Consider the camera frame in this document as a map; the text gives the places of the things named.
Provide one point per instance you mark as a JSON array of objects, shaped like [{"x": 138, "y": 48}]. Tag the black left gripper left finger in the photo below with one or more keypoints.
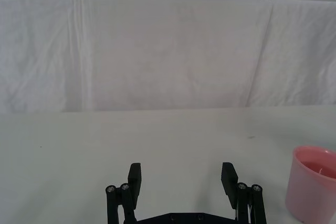
[{"x": 126, "y": 195}]

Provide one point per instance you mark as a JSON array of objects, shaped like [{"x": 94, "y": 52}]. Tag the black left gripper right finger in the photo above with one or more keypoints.
[{"x": 242, "y": 195}]

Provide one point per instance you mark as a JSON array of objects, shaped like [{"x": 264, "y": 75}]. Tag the white table cloth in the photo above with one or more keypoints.
[{"x": 157, "y": 140}]

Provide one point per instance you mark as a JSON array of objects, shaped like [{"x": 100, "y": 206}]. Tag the pink plastic cup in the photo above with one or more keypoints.
[{"x": 309, "y": 187}]

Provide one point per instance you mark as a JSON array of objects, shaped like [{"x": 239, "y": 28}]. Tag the white curtain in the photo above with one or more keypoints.
[{"x": 157, "y": 51}]

